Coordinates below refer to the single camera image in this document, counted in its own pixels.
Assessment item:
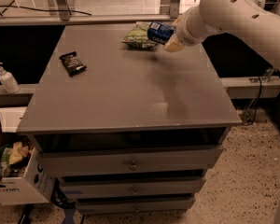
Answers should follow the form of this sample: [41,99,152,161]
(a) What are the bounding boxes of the black cable on floor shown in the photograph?
[239,77,264,127]

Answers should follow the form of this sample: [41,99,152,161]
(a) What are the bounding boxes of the green jalapeno chip bag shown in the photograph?
[121,21,157,49]

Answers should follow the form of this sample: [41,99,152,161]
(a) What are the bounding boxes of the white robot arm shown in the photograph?
[165,0,280,71]

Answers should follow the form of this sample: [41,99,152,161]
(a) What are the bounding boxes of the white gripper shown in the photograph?
[164,8,208,52]

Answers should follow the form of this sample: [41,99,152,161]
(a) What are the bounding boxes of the grey drawer cabinet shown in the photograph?
[19,24,240,214]

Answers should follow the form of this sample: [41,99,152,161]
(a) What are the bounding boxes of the white pump bottle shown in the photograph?
[0,62,20,93]

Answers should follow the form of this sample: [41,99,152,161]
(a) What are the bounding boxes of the black cable on shelf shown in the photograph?
[0,0,93,17]

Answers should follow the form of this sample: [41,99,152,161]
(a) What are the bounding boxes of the snack bags in box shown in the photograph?
[0,141,34,177]

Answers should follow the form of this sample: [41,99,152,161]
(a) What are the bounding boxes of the black snack packet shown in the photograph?
[59,51,87,77]

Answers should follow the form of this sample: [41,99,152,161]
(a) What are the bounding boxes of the blue pepsi can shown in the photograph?
[147,21,175,45]

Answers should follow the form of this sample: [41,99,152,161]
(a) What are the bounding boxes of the white cardboard box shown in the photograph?
[0,107,54,205]

